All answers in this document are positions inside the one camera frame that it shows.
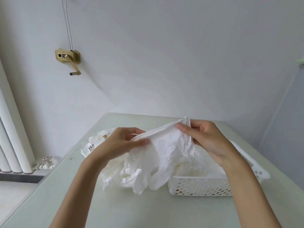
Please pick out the clear bear-print plastic bag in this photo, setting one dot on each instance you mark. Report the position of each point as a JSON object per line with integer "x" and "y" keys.
{"x": 91, "y": 147}

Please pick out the person's right hand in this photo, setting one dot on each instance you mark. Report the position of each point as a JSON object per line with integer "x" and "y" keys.
{"x": 213, "y": 142}

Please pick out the pale green shelf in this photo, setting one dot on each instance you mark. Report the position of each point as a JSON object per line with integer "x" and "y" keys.
{"x": 300, "y": 61}

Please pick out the stack of white gloves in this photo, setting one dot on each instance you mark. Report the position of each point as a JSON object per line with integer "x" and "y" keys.
{"x": 194, "y": 168}

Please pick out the white cotton glove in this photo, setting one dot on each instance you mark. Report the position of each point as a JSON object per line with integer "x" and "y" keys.
{"x": 164, "y": 151}

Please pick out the person's right forearm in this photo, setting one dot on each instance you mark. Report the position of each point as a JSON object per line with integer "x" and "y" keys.
{"x": 249, "y": 199}

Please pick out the person's left hand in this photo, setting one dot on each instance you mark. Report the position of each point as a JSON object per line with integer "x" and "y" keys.
{"x": 116, "y": 144}

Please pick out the white perforated plastic basket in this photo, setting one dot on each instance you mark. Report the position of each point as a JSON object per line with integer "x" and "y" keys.
{"x": 202, "y": 187}

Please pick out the white radiator valve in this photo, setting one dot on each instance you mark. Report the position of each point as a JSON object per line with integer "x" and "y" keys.
{"x": 46, "y": 162}

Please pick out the brass wall crank winch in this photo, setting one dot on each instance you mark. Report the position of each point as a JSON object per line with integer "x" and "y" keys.
{"x": 74, "y": 54}

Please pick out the white column radiator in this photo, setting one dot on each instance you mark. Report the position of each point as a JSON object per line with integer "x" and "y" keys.
{"x": 14, "y": 135}

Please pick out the person's left forearm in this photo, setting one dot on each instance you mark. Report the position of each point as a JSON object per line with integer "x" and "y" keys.
{"x": 76, "y": 197}

